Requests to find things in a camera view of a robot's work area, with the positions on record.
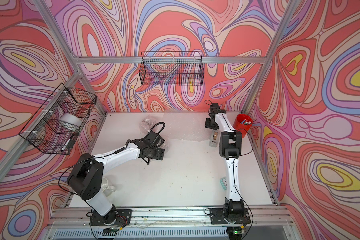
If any small green alarm clock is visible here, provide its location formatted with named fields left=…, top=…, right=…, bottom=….
left=220, top=177, right=227, bottom=191

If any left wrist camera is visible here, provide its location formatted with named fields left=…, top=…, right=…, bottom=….
left=144, top=132, right=165, bottom=148

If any bubble wrap sheet around mug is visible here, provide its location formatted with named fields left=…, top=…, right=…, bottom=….
left=139, top=116, right=156, bottom=134

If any black marker in basket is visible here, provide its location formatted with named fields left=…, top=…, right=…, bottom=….
left=64, top=139, right=75, bottom=151

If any black wire basket back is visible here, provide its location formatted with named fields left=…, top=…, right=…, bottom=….
left=139, top=51, right=205, bottom=87

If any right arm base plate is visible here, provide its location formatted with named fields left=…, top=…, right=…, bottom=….
left=205, top=208, right=252, bottom=226

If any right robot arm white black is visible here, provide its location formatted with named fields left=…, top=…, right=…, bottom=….
left=205, top=105, right=245, bottom=223

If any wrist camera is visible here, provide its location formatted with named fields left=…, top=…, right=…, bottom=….
left=144, top=132, right=165, bottom=148
left=210, top=103, right=221, bottom=113

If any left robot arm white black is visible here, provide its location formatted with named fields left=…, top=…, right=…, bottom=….
left=67, top=139, right=165, bottom=225

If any black wire basket left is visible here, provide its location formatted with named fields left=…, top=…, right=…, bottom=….
left=19, top=84, right=97, bottom=155

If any black wire basket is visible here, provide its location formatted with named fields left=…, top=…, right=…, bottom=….
left=19, top=84, right=97, bottom=155
left=139, top=51, right=205, bottom=87

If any bubble wrap sheet stack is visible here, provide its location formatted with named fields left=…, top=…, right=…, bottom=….
left=161, top=112, right=212, bottom=142

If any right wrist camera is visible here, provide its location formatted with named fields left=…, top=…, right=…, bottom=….
left=210, top=103, right=221, bottom=113

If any red pen holder cup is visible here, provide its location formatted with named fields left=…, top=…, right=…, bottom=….
left=233, top=114, right=253, bottom=138

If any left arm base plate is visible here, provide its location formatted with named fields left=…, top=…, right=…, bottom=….
left=86, top=209, right=132, bottom=227

